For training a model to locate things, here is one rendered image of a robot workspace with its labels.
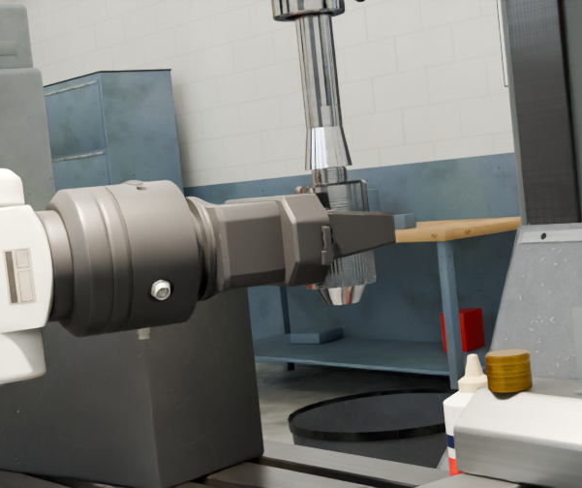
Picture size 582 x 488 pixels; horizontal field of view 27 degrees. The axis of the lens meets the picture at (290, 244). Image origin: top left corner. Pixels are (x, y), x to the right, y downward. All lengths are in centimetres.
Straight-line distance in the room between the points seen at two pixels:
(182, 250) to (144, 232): 2
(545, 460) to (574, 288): 53
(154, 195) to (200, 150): 759
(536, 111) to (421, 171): 553
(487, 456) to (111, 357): 42
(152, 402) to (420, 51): 580
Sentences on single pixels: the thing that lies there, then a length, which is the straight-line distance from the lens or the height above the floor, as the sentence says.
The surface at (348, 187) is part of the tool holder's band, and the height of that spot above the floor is 117.
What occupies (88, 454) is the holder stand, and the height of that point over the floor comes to 97.
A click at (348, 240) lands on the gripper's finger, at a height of 113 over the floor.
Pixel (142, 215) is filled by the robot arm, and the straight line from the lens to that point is 70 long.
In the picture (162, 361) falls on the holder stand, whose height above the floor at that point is 105.
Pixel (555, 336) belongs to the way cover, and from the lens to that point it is 109.
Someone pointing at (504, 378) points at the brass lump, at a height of 107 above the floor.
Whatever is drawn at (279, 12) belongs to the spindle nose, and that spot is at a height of 128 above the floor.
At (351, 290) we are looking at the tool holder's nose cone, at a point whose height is 110.
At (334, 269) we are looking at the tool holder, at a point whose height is 112.
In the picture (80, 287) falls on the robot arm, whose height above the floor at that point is 113.
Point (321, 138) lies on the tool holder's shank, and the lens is 78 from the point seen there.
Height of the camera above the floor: 118
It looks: 3 degrees down
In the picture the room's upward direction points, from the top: 6 degrees counter-clockwise
